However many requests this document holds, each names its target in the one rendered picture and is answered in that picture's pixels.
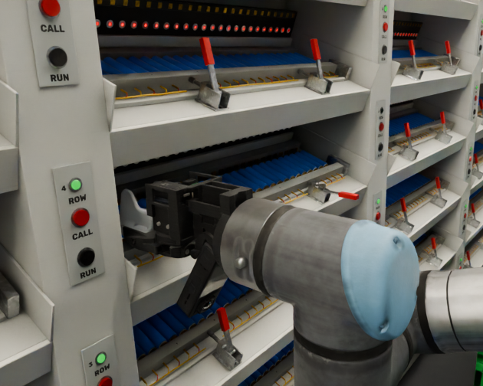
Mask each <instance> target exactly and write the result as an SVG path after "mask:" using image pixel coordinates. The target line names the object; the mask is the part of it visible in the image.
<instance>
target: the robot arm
mask: <svg viewBox="0 0 483 386"><path fill-rule="evenodd" d="M198 176H200V177H204V178H211V179H209V180H207V181H204V182H200V183H198ZM145 187H146V208H140V206H139V205H138V203H137V201H136V199H135V196H134V194H133V193H132V191H131V190H129V189H124V190H123V191H122V193H121V200H120V213H119V216H120V228H121V234H122V235H123V237H124V239H125V240H126V241H127V242H128V243H129V244H130V245H131V246H132V247H134V248H136V249H138V250H142V251H146V252H150V253H154V254H156V255H158V254H160V255H163V256H165V257H173V258H183V257H188V256H191V257H192V258H193V259H197V260H196V262H195V265H194V267H193V268H192V271H191V273H190V275H189V278H188V279H187V281H186V284H185V286H184V288H183V290H182V292H181V294H180V297H179V299H178V301H177V305H178V306H179V307H180V308H181V310H182V311H183V312H184V313H185V314H186V315H187V316H188V317H189V318H191V317H192V316H194V315H196V314H201V313H203V312H205V311H207V310H208V309H210V308H211V307H212V305H213V304H214V302H215V301H216V299H217V297H218V295H219V293H220V291H221V290H222V287H223V286H224V284H225V281H226V280H227V279H228V278H229V279H230V280H232V281H234V282H236V283H238V284H241V285H243V286H246V287H249V288H251V289H253V290H257V291H259V292H262V293H263V294H265V295H268V296H271V297H273V298H275V299H279V300H281V301H283V302H286V303H289V304H291V305H292V306H293V323H294V386H397V384H398V383H399V380H400V378H401V377H402V376H403V373H404V371H405V370H406V369H407V367H408V365H409V363H410V361H411V359H412V357H413V355H414V354H451V353H453V352H483V267H475V268H467V269H459V270H445V271H441V270H424V271H421V270H420V269H419V260H418V256H417V253H416V249H415V247H414V245H413V243H412V241H411V240H410V239H409V238H408V237H407V236H406V235H405V234H404V233H403V232H401V231H398V230H395V229H392V228H389V227H384V226H380V225H378V224H377V223H375V222H373V221H369V220H360V221H358V220H354V219H350V218H344V217H341V216H336V215H332V214H326V213H323V212H319V211H312V210H308V209H305V208H297V207H295V206H293V205H291V204H285V203H281V202H277V201H270V200H267V199H263V198H253V191H252V188H247V187H243V186H239V185H232V184H228V183H224V182H222V177H219V176H215V175H208V174H204V173H199V172H192V171H190V172H189V179H188V180H185V181H182V183H180V182H168V181H166V180H162V181H154V183H152V184H149V183H146V184H145Z"/></svg>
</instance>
